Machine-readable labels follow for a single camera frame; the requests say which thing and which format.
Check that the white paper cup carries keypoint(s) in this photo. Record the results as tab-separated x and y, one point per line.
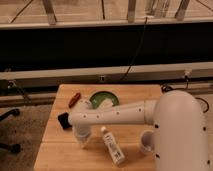
146	142

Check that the black eraser block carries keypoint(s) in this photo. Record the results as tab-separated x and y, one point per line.
63	120

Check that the green bowl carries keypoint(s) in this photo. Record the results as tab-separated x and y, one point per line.
99	97

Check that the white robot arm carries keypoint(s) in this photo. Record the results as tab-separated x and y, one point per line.
180	130

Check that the red chili pepper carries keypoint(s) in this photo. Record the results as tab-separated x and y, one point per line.
74	99

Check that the white plastic bottle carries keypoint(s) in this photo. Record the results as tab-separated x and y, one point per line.
114	150

